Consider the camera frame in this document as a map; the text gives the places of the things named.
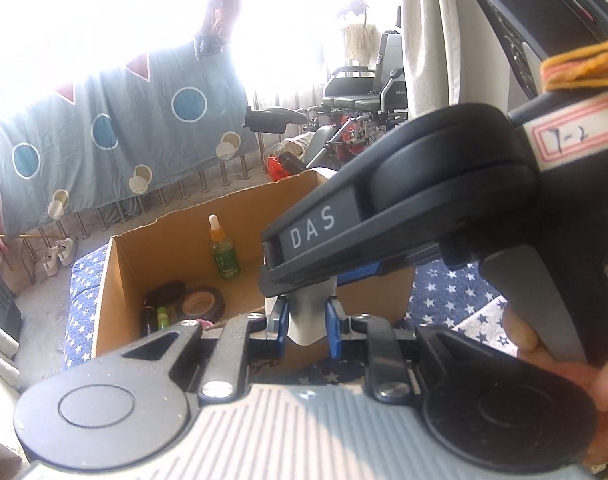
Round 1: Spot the red bag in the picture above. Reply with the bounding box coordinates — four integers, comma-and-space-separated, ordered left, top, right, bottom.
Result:
266, 154, 291, 182

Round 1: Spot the grey sheet with circles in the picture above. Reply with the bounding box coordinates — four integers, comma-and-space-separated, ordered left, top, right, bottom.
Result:
0, 39, 261, 241

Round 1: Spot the wheelchair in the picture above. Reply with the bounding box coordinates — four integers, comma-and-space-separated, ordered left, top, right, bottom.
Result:
244, 5, 409, 173

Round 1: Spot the beige knitted cloth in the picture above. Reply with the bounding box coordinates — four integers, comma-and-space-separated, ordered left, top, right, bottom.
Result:
342, 22, 381, 62

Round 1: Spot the star printed blanket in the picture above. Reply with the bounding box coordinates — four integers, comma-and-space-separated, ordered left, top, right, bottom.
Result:
61, 246, 527, 387

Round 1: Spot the green dropper bottle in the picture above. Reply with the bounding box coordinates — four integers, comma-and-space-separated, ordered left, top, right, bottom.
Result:
208, 214, 241, 281

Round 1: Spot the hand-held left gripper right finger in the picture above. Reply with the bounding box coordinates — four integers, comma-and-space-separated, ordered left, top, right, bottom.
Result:
325, 299, 489, 403

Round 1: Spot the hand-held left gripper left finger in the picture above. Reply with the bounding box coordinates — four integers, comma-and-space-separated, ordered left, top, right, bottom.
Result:
119, 297, 291, 403

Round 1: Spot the beige curtain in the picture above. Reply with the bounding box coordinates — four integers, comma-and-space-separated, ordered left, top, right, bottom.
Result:
400, 0, 512, 128

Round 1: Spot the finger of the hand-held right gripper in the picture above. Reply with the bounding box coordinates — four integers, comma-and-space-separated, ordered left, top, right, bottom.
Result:
335, 261, 387, 287
257, 242, 451, 301

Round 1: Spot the person's right hand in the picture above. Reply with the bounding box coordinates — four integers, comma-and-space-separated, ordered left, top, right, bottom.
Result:
502, 304, 608, 473

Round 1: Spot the pair of white shoes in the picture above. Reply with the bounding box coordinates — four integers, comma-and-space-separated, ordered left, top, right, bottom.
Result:
43, 237, 78, 277

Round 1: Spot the large cardboard box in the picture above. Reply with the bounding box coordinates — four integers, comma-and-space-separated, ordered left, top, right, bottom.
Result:
93, 169, 415, 361

